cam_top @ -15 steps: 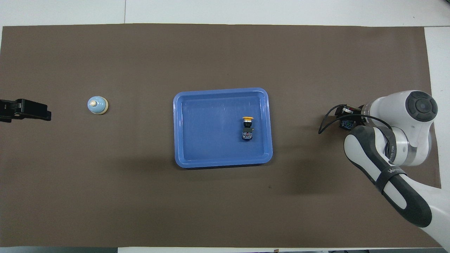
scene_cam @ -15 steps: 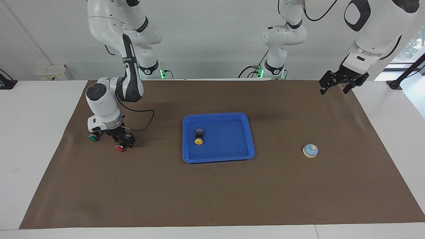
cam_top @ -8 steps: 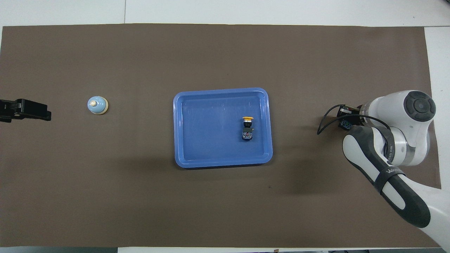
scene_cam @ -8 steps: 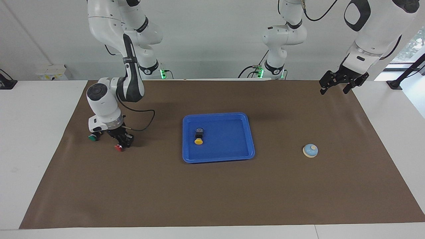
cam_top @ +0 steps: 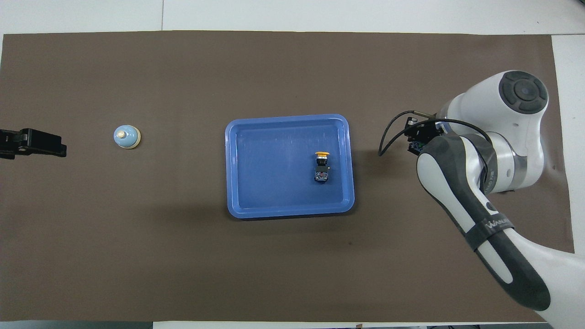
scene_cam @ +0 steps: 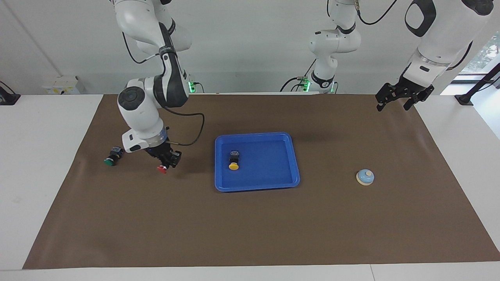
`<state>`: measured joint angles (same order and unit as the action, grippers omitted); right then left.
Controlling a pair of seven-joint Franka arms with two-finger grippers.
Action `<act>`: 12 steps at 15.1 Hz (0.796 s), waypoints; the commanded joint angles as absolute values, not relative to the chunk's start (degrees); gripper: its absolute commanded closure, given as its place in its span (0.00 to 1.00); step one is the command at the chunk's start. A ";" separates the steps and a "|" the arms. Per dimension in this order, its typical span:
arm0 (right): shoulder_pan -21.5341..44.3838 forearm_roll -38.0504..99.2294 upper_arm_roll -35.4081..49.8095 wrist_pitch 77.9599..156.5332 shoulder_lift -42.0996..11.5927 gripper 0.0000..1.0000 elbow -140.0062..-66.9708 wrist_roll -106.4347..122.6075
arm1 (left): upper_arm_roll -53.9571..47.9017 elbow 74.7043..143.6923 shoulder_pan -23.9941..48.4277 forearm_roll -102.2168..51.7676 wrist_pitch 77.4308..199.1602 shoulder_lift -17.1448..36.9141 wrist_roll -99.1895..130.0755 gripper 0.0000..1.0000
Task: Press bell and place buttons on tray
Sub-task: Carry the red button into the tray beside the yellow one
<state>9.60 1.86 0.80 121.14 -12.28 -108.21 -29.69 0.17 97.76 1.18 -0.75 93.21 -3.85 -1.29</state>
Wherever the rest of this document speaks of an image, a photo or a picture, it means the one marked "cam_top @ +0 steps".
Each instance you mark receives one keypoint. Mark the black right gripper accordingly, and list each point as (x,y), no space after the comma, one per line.
(432,130)

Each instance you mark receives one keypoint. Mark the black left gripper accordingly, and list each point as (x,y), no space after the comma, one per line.
(13,144)

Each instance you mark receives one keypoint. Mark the yellow push button switch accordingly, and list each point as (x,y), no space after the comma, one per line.
(322,171)

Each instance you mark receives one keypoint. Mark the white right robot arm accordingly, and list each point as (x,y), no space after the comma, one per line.
(521,137)

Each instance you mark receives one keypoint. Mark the light blue call bell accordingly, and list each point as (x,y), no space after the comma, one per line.
(126,138)

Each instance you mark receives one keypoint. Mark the blue plastic tray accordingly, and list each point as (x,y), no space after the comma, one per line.
(274,169)

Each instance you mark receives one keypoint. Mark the brown table mat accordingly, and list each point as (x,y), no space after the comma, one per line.
(183,256)

